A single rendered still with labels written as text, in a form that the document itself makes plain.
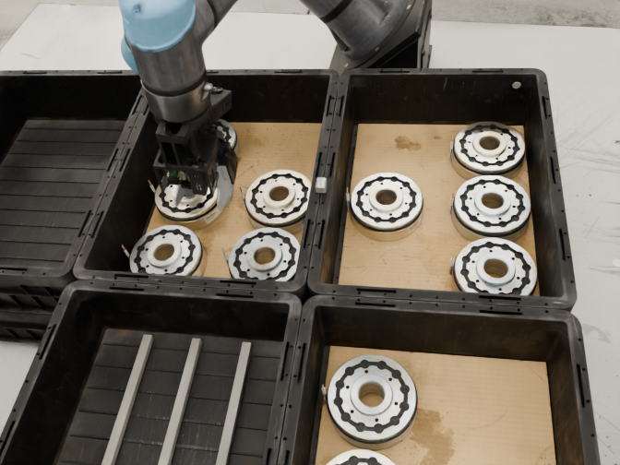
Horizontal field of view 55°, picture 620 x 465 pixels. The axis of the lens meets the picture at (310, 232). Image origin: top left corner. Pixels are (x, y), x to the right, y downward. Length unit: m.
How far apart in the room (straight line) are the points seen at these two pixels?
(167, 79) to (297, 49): 0.74
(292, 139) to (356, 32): 0.23
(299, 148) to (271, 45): 0.48
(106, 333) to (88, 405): 0.10
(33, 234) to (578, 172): 0.91
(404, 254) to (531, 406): 0.25
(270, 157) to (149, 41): 0.38
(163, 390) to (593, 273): 0.66
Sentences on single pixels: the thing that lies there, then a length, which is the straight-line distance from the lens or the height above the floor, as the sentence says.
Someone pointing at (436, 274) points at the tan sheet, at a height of 0.83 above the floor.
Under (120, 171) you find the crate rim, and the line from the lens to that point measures 0.89.
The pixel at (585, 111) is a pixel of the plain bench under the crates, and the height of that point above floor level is 0.70.
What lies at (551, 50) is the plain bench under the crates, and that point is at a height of 0.70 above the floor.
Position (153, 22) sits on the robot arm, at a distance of 0.65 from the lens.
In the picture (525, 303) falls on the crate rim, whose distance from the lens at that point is 0.70.
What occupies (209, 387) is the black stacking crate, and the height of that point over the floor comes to 0.83.
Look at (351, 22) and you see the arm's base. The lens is 1.09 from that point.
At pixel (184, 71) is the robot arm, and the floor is 1.12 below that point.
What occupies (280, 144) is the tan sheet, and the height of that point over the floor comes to 0.83.
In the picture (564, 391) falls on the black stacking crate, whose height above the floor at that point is 0.89.
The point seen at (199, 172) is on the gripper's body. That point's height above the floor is 0.99.
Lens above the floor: 1.52
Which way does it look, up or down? 53 degrees down
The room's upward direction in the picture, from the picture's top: 11 degrees counter-clockwise
